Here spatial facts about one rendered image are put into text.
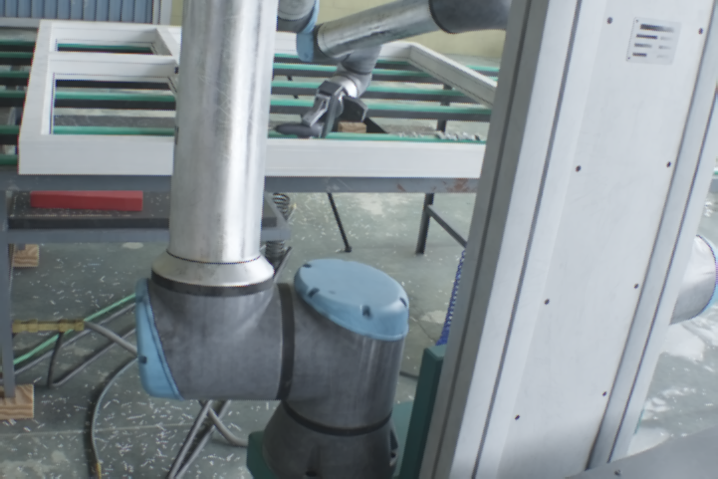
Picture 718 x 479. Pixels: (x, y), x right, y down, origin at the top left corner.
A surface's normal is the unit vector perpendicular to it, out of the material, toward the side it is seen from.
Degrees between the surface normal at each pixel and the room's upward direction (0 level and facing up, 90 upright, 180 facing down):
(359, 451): 70
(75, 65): 90
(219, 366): 84
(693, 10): 90
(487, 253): 90
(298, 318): 36
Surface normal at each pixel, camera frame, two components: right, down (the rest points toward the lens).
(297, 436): -0.56, -0.15
